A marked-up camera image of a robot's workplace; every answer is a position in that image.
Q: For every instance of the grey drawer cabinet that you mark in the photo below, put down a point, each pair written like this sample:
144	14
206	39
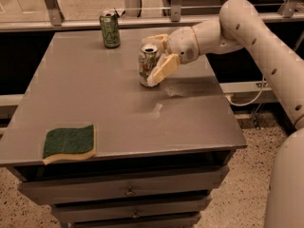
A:
185	122

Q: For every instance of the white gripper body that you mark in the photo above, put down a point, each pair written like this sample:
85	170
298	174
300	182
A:
182	46

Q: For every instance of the green and yellow sponge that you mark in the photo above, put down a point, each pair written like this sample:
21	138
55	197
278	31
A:
69	144

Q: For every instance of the grey drawer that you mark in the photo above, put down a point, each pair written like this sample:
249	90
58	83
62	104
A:
132	209
124	185
182	220

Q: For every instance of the bottom grey drawer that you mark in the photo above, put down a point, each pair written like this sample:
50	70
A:
182	220

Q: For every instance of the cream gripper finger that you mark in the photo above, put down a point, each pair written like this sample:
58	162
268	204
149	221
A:
166	66
159	40

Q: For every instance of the top grey drawer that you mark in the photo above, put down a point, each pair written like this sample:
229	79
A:
124	185

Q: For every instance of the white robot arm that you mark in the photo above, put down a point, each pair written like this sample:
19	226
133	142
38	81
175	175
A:
240	26

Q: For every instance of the middle grey drawer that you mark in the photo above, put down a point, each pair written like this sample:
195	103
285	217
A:
132	209

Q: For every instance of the white 7up soda can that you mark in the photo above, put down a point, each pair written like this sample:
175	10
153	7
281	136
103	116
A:
148	56

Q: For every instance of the green soda can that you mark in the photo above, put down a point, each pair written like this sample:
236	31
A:
110	28

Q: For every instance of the grey metal railing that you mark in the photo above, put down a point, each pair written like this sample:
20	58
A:
35	15

